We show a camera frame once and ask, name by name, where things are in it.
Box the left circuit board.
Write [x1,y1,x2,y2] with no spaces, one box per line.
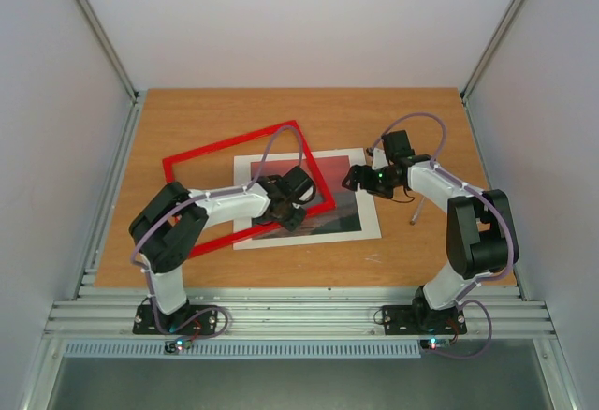
[164,339,193,354]

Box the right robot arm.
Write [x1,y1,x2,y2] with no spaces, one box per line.
[342,131,519,336]

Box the red picture frame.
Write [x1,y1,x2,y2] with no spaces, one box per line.
[162,120,336,259]

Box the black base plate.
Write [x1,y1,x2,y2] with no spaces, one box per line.
[380,305,467,336]
[132,304,219,336]

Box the grey slotted cable duct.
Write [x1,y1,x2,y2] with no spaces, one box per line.
[63,340,421,360]

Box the circuit board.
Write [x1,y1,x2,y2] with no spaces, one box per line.
[420,337,456,350]
[164,339,193,354]

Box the sunset photo with white mat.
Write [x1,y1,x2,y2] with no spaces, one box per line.
[233,148,381,250]

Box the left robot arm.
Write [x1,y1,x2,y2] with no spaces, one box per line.
[129,166,316,333]

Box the clear handle screwdriver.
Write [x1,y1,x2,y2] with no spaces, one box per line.
[409,197,426,226]

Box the aluminium corner post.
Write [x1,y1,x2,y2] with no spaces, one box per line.
[460,0,527,107]
[74,0,139,102]

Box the right circuit board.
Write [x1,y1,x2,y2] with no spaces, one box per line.
[420,337,456,350]

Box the right aluminium corner post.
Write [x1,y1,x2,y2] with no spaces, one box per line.
[460,0,527,107]

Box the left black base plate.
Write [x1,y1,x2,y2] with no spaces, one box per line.
[132,304,219,336]

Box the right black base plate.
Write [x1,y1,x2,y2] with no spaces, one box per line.
[380,305,467,336]

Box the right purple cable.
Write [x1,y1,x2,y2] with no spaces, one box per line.
[369,112,516,360]

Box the left aluminium corner post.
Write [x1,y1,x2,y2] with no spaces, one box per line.
[74,0,139,102]

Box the aluminium rail base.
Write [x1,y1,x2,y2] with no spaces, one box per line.
[21,284,580,409]

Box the purple cable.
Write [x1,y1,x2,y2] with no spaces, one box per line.
[128,124,305,341]
[369,112,516,360]

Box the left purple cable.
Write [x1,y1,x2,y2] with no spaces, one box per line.
[128,124,305,341]

